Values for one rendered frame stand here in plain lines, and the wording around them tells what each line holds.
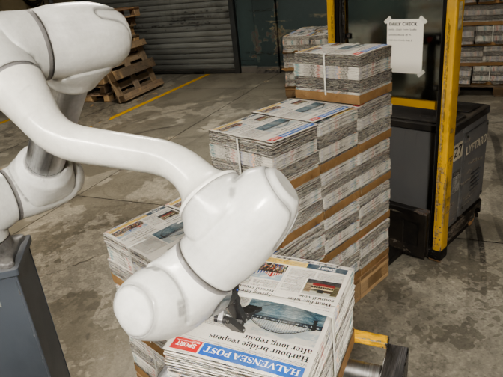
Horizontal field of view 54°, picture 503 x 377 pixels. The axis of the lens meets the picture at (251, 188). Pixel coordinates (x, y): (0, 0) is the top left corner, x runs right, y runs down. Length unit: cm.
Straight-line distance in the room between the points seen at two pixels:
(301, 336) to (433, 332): 169
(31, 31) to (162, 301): 56
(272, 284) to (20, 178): 74
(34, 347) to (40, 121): 91
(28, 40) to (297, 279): 72
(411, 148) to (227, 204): 249
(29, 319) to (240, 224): 105
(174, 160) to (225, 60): 856
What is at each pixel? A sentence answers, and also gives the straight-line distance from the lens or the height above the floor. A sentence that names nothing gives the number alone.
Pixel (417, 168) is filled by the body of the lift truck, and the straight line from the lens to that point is 309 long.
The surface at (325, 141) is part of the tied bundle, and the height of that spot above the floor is 97.
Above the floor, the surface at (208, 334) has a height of 103.
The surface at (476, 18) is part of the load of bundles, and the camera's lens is 659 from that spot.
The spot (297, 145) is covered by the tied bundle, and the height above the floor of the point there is 101.
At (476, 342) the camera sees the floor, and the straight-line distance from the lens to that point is 262.
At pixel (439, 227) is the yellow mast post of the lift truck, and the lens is 300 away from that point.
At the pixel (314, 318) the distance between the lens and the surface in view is 103.
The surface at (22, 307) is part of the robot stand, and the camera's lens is 156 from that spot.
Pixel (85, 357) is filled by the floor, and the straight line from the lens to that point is 272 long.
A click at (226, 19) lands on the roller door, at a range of 912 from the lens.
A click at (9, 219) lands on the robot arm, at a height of 111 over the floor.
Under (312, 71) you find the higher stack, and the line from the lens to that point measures 245.
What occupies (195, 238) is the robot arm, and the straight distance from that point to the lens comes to 66.
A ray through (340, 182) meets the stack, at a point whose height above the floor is 74.
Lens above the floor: 167
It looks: 24 degrees down
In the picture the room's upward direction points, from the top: 6 degrees counter-clockwise
